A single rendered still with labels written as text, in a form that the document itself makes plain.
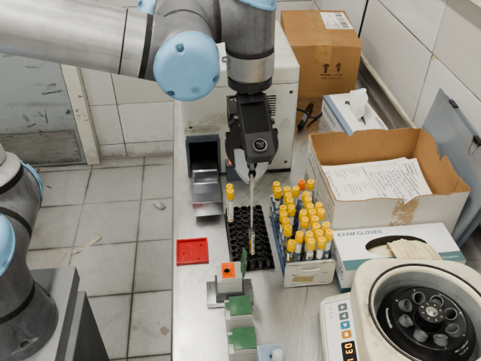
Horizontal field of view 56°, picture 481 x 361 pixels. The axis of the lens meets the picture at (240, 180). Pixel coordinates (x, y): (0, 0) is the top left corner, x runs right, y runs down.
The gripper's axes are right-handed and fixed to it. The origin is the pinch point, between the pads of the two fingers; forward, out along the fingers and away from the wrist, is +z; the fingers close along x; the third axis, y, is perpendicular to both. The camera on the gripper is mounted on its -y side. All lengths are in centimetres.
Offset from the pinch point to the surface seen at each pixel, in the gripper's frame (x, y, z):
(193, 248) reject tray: 12.2, 4.4, 21.6
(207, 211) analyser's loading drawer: 8.6, 12.4, 18.6
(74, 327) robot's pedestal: 35.1, -12.3, 21.6
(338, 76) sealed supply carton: -37, 65, 15
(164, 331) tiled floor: 30, 41, 109
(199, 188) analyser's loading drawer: 9.9, 17.9, 16.0
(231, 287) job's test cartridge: 5.3, -10.6, 16.8
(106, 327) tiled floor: 53, 45, 109
